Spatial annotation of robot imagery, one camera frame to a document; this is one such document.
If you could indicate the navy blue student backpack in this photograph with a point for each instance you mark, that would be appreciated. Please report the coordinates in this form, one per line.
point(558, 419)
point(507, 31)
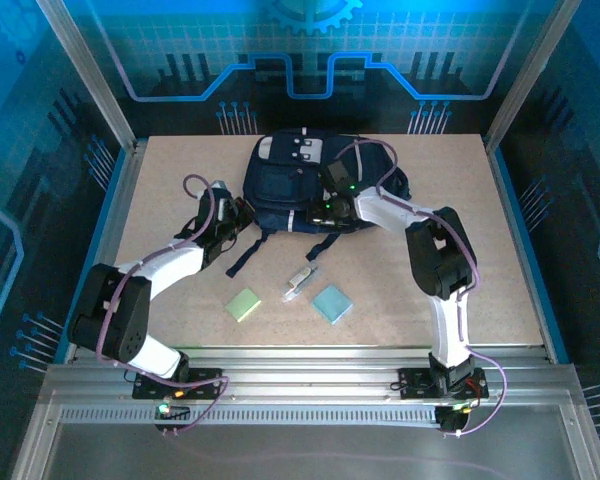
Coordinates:
point(280, 200)

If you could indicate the green sticky note pad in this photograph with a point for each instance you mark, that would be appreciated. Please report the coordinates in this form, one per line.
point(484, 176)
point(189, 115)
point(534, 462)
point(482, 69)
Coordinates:
point(243, 305)

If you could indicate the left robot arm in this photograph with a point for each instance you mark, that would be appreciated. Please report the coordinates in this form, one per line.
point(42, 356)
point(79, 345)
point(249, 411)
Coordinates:
point(110, 310)

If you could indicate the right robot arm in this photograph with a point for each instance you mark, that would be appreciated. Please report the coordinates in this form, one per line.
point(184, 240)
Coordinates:
point(440, 250)

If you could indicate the blue sticky note pad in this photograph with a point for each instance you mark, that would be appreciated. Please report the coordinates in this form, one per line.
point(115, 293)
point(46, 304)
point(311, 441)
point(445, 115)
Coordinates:
point(333, 304)

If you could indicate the small black controller board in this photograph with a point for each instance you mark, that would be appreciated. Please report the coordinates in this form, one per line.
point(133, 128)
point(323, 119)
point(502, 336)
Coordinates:
point(450, 422)
point(166, 411)

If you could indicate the grey metal shelf panel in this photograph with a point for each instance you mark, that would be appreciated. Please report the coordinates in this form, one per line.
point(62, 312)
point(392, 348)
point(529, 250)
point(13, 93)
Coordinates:
point(305, 450)

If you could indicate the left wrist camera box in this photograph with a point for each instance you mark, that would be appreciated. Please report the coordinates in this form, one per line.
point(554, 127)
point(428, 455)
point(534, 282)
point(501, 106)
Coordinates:
point(221, 202)

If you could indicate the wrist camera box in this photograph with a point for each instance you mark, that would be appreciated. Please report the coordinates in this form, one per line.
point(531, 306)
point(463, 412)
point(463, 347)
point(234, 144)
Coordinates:
point(336, 175)
point(221, 202)

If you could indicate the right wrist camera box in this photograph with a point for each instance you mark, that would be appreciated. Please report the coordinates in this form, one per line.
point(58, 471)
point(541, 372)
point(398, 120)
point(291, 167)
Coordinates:
point(336, 175)

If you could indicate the aluminium table side rail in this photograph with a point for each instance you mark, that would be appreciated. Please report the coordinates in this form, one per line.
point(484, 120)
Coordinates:
point(125, 200)
point(507, 200)

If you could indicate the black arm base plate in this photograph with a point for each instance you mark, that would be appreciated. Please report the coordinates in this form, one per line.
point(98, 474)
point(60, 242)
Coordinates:
point(200, 385)
point(415, 382)

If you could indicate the aluminium frame beam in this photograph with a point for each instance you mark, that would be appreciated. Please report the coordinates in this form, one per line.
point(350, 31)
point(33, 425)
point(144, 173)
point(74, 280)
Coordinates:
point(305, 375)

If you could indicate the aluminium frame post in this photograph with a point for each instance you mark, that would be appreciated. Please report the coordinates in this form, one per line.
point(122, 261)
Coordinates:
point(530, 75)
point(90, 75)

